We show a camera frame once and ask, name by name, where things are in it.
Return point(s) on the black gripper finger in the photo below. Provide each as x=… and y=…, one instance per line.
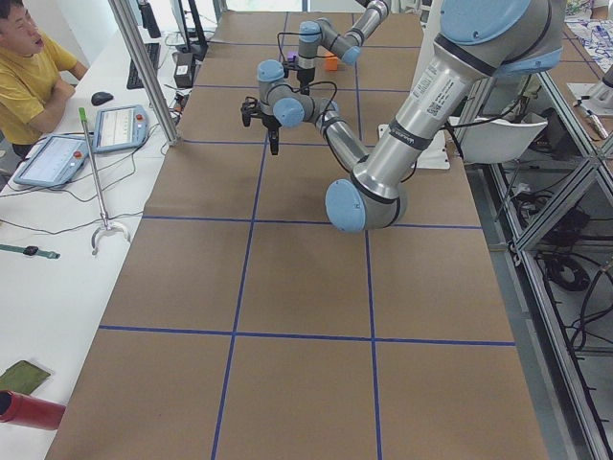
x=273, y=140

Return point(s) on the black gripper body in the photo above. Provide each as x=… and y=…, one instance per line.
x=305, y=75
x=271, y=126

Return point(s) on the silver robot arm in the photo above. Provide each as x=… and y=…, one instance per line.
x=319, y=33
x=476, y=40

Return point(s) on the orange foam block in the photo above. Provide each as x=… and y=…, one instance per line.
x=331, y=62

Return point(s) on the black power adapter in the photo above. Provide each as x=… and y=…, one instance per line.
x=184, y=70

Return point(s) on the black monitor stand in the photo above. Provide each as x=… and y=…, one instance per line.
x=196, y=45

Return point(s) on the far blue teach pendant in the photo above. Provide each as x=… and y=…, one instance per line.
x=120, y=128

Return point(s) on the blue teach pendant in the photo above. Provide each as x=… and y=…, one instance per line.
x=120, y=128
x=54, y=163

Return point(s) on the black computer mouse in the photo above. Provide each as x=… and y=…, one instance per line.
x=100, y=98

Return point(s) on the metal reacher grabber tool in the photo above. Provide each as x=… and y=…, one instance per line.
x=108, y=225

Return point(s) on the near blue teach pendant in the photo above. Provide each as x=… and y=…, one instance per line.
x=54, y=163

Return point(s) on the man in yellow shirt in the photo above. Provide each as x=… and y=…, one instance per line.
x=33, y=93

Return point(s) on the green wallet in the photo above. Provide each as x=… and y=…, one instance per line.
x=23, y=377

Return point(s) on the red cylindrical bottle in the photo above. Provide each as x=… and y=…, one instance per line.
x=25, y=410

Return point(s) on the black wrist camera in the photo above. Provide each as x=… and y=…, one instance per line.
x=249, y=110

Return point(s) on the aluminium frame post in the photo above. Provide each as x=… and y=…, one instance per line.
x=137, y=51

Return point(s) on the green strap smartwatch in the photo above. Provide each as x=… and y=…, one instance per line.
x=30, y=251

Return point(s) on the aluminium side frame rack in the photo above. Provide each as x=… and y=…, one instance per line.
x=556, y=200

